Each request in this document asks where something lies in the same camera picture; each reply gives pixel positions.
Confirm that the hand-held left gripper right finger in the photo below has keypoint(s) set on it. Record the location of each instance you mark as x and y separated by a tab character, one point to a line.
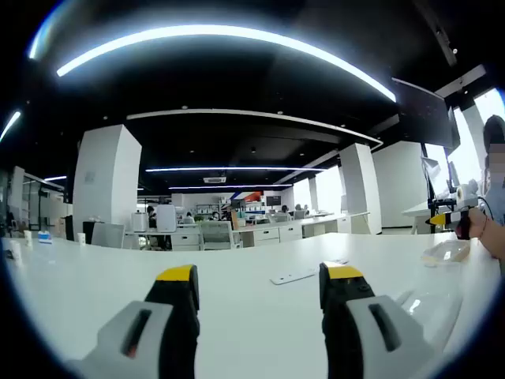
347	335

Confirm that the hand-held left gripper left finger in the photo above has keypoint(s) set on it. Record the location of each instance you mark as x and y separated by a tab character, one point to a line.
158	335

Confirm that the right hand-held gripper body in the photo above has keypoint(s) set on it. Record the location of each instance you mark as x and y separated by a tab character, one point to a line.
466	193

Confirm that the clear plastic bag yellow-trimmed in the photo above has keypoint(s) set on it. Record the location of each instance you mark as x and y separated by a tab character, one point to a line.
430	312

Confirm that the small blue and white box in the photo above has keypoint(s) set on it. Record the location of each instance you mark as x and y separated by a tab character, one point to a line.
46	238

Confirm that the person's right hand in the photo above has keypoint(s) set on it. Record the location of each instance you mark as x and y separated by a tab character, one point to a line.
478	223

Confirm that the white side desk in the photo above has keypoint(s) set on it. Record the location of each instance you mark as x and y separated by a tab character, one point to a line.
418	209

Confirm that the person in blue shirt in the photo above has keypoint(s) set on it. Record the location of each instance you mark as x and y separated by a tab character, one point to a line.
498	205

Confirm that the person's head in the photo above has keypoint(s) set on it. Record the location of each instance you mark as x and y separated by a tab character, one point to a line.
498	128

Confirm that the small flat white piece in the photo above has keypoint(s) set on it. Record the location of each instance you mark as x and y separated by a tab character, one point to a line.
338	261

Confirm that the flat white perforated plate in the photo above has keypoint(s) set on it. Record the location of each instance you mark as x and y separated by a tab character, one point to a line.
292	276

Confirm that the grey office chair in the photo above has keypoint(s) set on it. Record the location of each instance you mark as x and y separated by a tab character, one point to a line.
107	236
217	235

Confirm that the small white appliance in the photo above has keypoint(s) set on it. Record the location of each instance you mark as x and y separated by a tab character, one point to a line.
139	223

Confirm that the tall white appliance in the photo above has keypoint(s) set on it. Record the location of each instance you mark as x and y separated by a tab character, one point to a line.
166	219

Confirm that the row of white office desks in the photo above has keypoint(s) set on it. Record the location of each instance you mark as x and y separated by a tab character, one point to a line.
276	233

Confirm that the ceiling air vent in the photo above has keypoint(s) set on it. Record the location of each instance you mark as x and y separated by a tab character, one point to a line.
215	180

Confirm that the thin straight ceiling light strip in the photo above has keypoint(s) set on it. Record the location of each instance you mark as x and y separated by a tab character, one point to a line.
236	169

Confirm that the short ceiling light strip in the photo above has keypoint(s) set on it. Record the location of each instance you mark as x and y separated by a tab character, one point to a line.
10	125

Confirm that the long curved ceiling light strip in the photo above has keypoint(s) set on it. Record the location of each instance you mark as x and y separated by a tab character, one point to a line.
221	31

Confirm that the dark wall screen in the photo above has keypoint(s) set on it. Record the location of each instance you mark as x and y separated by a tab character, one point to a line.
273	200

